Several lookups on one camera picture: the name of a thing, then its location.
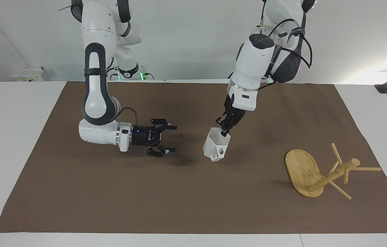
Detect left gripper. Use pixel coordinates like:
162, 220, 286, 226
216, 94, 246, 138

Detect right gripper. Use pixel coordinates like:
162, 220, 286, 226
132, 118, 178, 158

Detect white angular cup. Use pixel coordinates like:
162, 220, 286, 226
203, 127, 231, 162

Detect wooden cup rack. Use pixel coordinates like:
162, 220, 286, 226
285, 143, 382, 200

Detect white electrical box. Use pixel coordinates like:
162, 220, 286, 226
11, 66, 48, 82

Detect black cable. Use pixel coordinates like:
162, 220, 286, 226
114, 107, 139, 127
261, 19, 314, 69

